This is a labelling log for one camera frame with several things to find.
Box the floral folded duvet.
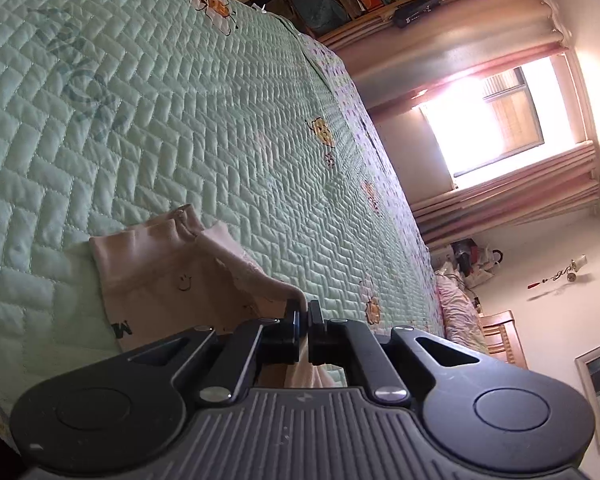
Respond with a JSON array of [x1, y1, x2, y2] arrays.
[[434, 271, 488, 354]]

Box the black bag on shelf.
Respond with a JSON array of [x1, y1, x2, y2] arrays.
[[392, 0, 441, 28]]

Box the cluttered nightstand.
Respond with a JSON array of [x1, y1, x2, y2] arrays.
[[451, 238, 504, 289]]

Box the pink window curtains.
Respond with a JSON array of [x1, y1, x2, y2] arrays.
[[323, 0, 600, 248]]

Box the green quilted bee bedspread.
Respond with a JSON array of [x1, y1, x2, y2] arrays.
[[0, 0, 443, 438]]

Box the beige smiley print baby garment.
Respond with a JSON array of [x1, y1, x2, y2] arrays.
[[88, 202, 337, 390]]

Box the wooden headboard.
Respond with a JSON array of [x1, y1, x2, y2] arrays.
[[479, 310, 528, 370]]

